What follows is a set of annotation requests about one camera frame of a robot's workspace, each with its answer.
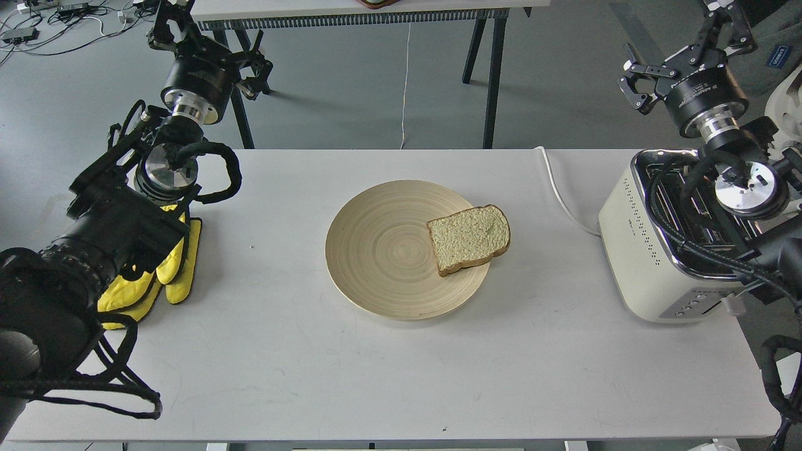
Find slice of brown bread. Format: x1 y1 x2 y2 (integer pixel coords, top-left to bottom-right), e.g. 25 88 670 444
426 204 512 277

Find grey bag with blue label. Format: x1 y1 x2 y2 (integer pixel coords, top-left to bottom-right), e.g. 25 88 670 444
728 1 801 97

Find cream white toaster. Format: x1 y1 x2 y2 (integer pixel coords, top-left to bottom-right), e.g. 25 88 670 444
598 149 744 324

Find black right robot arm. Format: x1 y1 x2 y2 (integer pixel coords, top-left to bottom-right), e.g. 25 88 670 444
618 1 800 319

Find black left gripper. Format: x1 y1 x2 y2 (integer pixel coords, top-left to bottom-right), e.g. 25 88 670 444
148 1 273 125

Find brown object on background table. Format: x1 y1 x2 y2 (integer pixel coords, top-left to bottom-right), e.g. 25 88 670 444
357 0 398 9

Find thin white hanging cable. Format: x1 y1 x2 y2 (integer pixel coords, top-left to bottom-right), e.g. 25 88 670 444
400 22 412 150

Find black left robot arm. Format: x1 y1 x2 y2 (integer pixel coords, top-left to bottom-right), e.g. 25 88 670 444
2 1 273 437

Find yellow oven glove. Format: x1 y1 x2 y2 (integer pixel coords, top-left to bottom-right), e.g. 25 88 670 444
97 213 203 321

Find white background table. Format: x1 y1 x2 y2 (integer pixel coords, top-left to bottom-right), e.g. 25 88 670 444
192 1 550 149

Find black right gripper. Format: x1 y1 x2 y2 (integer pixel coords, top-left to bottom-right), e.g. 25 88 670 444
618 1 758 140

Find white toaster power cable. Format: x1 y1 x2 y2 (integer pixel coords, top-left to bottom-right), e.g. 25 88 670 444
534 145 602 237

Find cables and adapters on floor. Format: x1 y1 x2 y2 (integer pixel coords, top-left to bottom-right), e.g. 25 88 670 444
0 0 160 66

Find round bamboo plate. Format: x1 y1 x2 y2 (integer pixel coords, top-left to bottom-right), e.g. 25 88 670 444
325 180 490 321

